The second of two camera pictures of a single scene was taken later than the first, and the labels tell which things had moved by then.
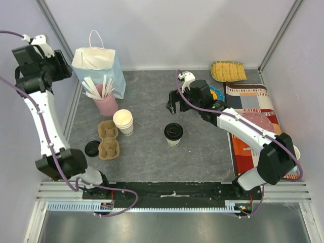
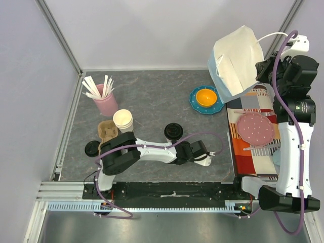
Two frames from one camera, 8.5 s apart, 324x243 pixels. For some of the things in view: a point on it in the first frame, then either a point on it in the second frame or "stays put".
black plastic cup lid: [173, 131] stays put
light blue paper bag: [95, 61] -> [233, 64]
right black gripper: [175, 100] -> [263, 70]
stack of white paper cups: [123, 119] stays put
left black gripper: [65, 69] -> [183, 144]
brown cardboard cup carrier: [109, 148] stays put
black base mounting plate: [174, 192] stays put
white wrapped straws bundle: [91, 90] stays put
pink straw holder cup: [106, 107] stays put
